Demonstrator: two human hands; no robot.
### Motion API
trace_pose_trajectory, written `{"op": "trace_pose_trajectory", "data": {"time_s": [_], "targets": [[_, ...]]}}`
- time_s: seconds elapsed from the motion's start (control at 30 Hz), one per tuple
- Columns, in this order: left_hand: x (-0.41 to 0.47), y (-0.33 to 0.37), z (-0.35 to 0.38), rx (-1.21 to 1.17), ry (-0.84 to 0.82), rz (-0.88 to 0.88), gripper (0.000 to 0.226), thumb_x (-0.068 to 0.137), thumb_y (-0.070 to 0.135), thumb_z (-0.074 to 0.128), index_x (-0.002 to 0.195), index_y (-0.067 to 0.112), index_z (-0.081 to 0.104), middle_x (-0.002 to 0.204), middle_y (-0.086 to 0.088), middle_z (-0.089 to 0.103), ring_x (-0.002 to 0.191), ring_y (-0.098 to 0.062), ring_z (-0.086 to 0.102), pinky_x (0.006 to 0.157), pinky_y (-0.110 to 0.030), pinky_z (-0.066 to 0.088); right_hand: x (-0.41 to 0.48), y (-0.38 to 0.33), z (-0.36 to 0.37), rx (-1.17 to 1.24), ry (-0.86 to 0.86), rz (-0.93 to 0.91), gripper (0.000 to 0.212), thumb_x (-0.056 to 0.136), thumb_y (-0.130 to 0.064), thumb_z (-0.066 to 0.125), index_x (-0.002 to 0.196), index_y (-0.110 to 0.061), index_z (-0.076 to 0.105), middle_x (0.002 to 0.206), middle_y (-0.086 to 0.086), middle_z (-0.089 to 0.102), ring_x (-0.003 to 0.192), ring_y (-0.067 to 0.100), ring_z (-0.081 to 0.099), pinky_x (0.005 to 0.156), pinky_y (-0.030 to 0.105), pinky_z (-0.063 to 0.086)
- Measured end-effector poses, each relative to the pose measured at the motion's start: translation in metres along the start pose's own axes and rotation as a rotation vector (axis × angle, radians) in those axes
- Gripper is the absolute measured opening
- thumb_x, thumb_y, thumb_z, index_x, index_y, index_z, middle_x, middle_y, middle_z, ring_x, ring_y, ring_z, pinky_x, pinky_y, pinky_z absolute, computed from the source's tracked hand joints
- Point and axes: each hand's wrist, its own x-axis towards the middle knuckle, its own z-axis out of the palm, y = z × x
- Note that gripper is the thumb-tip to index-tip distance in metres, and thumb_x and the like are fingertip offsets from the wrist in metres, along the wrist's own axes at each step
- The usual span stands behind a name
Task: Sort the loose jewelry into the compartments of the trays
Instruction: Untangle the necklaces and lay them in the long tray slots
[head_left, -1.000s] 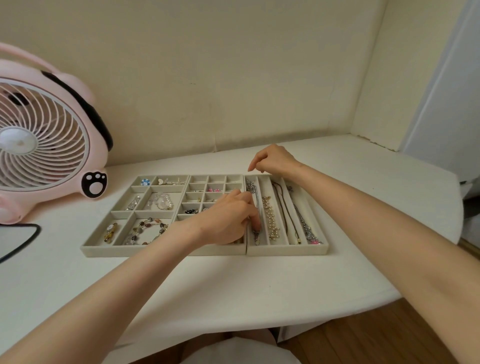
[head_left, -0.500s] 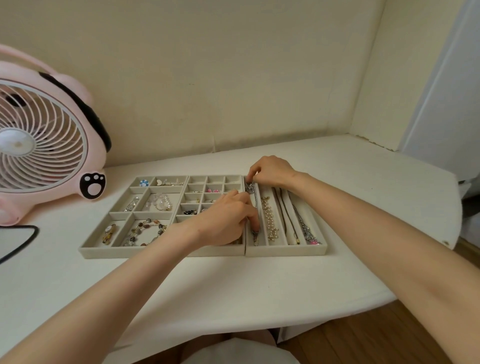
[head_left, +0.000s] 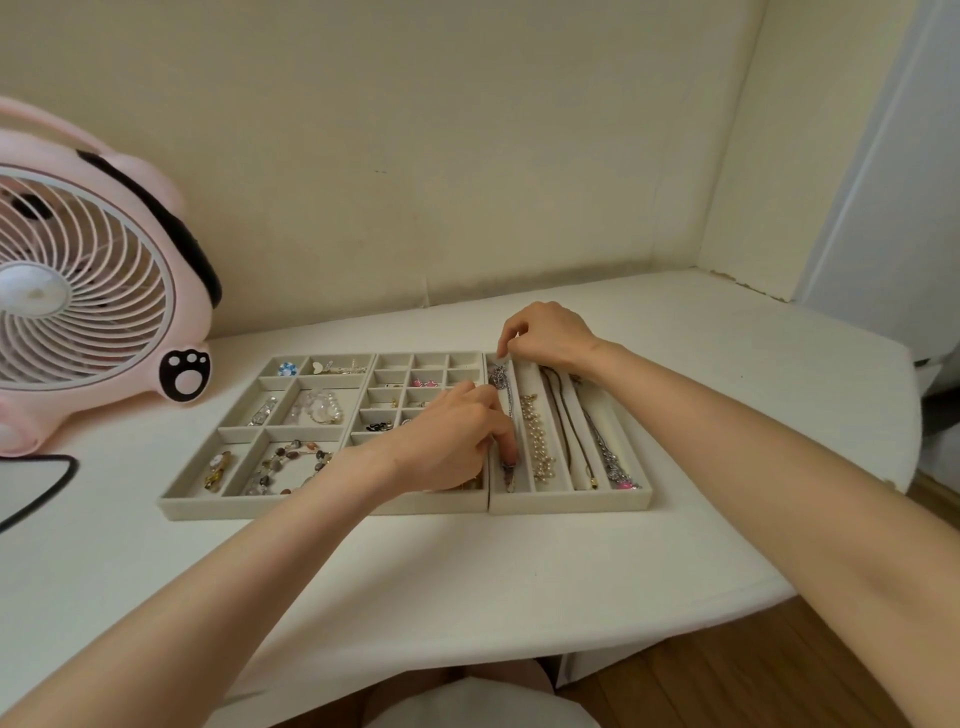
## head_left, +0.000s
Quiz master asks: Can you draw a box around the person's left hand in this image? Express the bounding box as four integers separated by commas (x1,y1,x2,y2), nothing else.
380,378,520,498

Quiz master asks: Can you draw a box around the person's right hand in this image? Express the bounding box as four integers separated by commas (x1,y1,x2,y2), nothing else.
494,301,607,380

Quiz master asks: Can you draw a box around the silver chain necklace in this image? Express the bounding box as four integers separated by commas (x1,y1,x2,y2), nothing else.
489,363,520,494

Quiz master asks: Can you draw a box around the brown cord necklace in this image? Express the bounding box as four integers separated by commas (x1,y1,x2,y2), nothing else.
541,365,600,491

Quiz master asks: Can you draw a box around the small pearl bead necklace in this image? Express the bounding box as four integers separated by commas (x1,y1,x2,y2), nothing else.
521,393,559,484

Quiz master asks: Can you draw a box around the grey earring grid tray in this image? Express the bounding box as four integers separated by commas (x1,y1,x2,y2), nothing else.
343,350,494,517

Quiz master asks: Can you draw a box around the white pearl bead bracelet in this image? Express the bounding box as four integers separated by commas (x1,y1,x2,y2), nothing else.
288,389,345,427

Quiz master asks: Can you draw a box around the silver necklace pink charm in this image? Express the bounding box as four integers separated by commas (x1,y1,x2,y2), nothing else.
575,377,643,492

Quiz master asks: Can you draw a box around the grey necklace tray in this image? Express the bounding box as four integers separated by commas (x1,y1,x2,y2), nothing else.
483,352,655,517

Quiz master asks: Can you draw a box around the brown stone bead bracelet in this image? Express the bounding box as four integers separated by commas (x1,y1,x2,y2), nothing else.
243,440,335,497

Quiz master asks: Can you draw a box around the grey bracelet tray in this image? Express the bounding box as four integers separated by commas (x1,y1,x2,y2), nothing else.
157,352,376,523

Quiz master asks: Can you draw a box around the person's left forearm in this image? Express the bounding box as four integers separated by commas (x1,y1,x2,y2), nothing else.
0,449,412,728

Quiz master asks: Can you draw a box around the person's right forearm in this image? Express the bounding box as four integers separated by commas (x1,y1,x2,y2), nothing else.
588,341,960,728

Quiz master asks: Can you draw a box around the white table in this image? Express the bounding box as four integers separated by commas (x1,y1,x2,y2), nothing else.
0,268,924,728

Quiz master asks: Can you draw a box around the white door panel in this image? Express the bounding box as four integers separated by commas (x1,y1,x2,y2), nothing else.
794,0,960,363

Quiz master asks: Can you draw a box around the pink animal-shaped desk fan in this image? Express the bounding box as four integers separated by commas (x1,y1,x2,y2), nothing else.
0,95,224,459

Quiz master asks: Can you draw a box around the grey fabric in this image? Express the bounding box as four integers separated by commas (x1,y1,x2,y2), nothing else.
916,358,960,438

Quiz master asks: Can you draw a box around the white bed mattress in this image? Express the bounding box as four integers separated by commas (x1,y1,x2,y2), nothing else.
920,423,960,493

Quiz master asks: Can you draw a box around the black power cable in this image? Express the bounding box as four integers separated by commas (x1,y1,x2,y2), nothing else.
0,453,81,535

